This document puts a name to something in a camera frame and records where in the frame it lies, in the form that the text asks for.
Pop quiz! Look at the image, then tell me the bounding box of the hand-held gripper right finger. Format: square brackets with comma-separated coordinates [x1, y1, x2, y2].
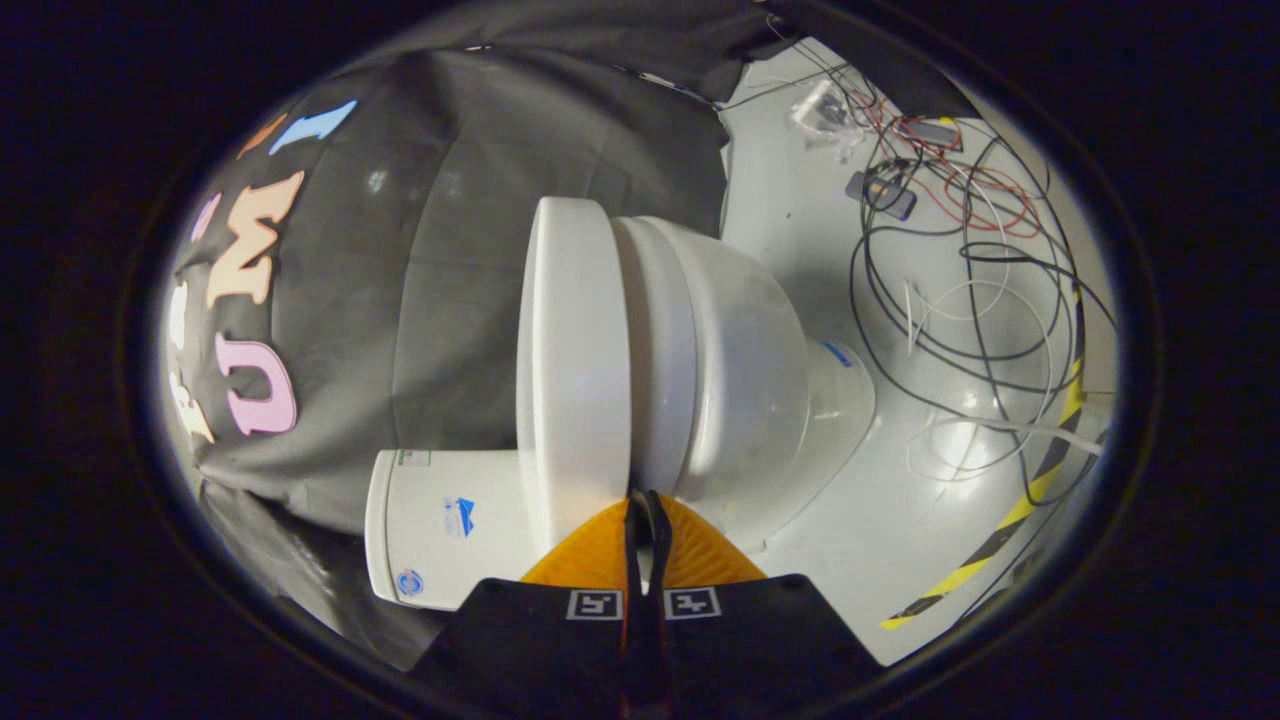
[640, 488, 886, 720]

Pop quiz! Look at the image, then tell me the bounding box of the white toilet seat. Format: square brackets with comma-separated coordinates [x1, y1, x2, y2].
[610, 215, 701, 496]

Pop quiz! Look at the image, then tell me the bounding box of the clear plastic bag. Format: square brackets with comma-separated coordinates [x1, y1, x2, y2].
[790, 80, 866, 161]

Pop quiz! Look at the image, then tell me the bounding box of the black backdrop cloth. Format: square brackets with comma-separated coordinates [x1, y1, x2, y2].
[150, 0, 986, 673]

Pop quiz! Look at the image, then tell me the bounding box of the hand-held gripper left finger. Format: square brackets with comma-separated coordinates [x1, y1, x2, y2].
[405, 490, 646, 720]

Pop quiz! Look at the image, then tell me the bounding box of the white ceramic toilet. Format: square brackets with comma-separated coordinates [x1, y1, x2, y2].
[365, 215, 876, 611]

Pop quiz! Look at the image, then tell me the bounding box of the tangle of thin cables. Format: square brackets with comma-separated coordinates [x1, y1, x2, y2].
[745, 15, 1121, 501]

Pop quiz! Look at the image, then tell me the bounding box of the yellow black hazard tape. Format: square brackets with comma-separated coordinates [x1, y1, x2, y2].
[880, 290, 1086, 631]

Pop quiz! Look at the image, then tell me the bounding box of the white toilet tank lid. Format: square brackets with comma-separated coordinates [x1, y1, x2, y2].
[364, 452, 401, 601]

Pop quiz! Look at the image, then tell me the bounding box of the small dark electronic device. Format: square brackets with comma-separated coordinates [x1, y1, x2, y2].
[845, 170, 918, 221]

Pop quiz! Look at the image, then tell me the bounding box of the small grey electronic module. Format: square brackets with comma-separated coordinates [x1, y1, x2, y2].
[905, 115, 966, 153]

